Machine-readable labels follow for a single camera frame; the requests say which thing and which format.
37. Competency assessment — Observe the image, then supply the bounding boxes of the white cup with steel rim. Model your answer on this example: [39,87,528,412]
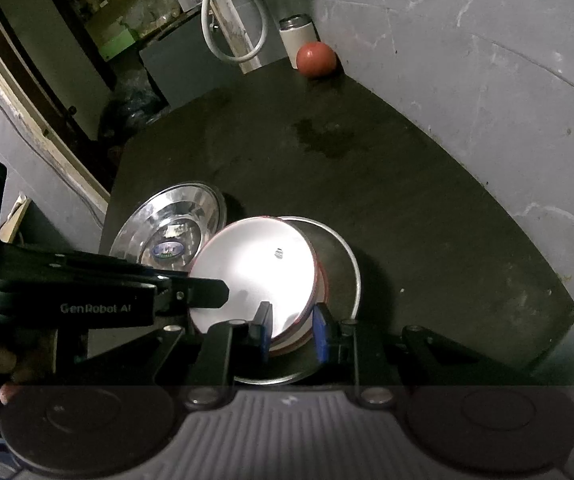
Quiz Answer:
[279,15,321,69]

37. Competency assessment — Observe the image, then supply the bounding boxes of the green box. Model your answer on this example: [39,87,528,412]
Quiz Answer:
[98,26,139,59]

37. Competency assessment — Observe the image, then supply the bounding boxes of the grey cabinet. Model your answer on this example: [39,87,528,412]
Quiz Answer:
[140,14,224,111]

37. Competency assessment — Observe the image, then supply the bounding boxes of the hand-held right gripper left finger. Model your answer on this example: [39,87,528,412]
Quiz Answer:
[153,301,274,407]

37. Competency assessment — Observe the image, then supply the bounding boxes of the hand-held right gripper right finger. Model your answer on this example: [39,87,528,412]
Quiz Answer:
[313,302,535,407]

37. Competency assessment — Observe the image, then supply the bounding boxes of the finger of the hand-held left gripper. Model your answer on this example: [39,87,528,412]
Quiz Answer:
[153,269,231,313]

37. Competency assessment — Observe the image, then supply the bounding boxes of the white plate with red rim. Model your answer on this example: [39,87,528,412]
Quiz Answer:
[187,215,328,358]

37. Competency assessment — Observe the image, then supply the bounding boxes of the white hose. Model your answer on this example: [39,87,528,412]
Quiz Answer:
[201,0,269,64]

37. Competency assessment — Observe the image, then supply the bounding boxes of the white door frame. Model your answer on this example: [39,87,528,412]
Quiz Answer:
[0,0,113,217]

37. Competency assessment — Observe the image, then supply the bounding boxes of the steel bowl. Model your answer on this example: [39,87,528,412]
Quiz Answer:
[233,216,361,386]

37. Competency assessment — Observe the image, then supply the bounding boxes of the cardboard sheet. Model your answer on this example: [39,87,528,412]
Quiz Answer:
[0,194,31,247]

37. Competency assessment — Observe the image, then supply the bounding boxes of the black plastic bag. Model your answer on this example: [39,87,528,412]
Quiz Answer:
[98,69,169,142]

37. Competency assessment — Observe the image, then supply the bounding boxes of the red ball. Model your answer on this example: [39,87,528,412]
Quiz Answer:
[296,41,338,79]

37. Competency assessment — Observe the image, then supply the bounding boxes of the steel plate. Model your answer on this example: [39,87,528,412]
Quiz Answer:
[110,181,228,273]

